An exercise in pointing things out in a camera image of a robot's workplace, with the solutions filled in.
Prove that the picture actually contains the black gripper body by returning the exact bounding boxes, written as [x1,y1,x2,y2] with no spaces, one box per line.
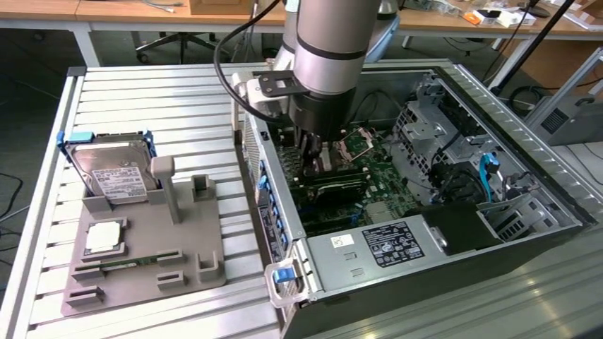
[287,88,358,139]

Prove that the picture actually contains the black RAM stick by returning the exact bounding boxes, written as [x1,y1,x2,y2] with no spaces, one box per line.
[329,168,371,183]

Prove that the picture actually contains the metal socket cover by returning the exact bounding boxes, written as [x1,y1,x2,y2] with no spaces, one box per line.
[335,125,382,160]

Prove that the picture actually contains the green motherboard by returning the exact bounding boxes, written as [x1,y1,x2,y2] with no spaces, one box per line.
[275,123,426,237]

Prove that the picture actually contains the silver chipset heatsink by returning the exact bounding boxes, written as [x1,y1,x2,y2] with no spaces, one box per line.
[365,201,397,223]

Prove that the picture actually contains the grey disk bay cage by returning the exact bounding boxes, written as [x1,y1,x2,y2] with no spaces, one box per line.
[394,76,479,177]

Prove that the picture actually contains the grey power supply unit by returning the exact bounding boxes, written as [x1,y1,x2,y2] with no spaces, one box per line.
[306,211,454,294]

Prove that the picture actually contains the black plastic shroud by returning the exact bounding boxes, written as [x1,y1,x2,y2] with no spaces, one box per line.
[422,203,505,257]

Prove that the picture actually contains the black office chair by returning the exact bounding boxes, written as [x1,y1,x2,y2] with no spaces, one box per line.
[134,30,232,65]

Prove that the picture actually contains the cardboard box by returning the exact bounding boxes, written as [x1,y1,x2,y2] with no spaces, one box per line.
[188,0,259,16]

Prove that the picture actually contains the hard disk with blue carrier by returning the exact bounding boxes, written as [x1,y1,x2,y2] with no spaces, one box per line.
[55,129,162,206]

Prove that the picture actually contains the grey parts rack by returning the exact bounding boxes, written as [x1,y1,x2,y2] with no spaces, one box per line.
[59,155,228,318]

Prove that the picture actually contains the open PC case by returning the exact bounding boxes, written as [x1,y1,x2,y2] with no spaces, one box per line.
[230,58,603,339]

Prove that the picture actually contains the perforated grey disk bay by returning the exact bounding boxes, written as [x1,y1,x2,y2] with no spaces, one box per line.
[475,192,571,244]

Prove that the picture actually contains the black tripod pole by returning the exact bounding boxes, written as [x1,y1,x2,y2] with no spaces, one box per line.
[490,0,579,95]

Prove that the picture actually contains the green RAM stick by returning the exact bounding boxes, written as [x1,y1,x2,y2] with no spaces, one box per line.
[99,254,164,272]

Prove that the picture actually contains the silver CPU chip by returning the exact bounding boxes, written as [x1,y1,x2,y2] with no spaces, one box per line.
[83,222,127,256]

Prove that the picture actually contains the wooden desk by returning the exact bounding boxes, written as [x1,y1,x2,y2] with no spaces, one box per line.
[0,0,102,68]
[75,0,289,36]
[395,0,603,93]

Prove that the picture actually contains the black monitor stand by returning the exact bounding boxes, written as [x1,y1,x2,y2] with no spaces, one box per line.
[513,0,551,18]

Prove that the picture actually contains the grey equipment box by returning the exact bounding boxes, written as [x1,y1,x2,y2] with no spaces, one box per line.
[539,93,603,148]

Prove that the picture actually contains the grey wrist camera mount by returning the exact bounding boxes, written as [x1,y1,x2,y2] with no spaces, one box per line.
[243,69,313,124]

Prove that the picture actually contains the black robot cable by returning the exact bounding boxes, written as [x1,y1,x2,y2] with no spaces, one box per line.
[214,0,291,124]

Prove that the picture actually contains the black wire bundle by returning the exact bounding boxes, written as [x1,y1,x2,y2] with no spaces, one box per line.
[431,160,490,206]

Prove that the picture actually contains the blue SATA wire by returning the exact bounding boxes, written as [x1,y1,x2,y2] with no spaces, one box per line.
[479,151,503,205]

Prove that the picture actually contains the aluminium profile frame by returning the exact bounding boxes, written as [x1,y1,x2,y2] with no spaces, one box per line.
[522,47,603,124]

